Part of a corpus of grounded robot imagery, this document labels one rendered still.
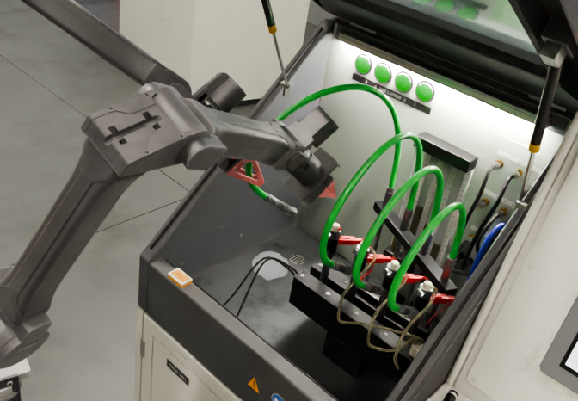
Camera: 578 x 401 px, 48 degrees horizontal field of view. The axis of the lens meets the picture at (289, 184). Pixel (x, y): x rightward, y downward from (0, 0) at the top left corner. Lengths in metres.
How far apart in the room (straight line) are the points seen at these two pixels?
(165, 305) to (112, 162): 0.86
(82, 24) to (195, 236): 0.60
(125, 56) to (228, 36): 3.02
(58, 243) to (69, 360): 1.83
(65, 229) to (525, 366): 0.85
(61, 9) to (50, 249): 0.55
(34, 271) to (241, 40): 3.56
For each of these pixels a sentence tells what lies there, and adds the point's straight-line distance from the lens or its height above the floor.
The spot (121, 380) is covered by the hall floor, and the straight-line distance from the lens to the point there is 2.54.
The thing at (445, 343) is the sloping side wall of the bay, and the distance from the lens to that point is 1.24.
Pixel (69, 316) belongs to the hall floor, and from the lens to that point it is 2.79.
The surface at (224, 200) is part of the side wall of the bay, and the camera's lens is 1.60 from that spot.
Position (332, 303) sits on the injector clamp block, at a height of 0.98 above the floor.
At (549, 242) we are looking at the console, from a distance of 1.21.
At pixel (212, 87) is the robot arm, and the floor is 1.41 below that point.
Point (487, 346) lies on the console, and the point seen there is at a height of 1.09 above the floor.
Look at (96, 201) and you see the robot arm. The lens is 0.76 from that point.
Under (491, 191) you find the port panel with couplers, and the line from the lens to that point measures 1.50.
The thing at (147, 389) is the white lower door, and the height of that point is 0.54.
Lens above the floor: 1.91
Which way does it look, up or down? 31 degrees down
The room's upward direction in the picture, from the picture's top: 10 degrees clockwise
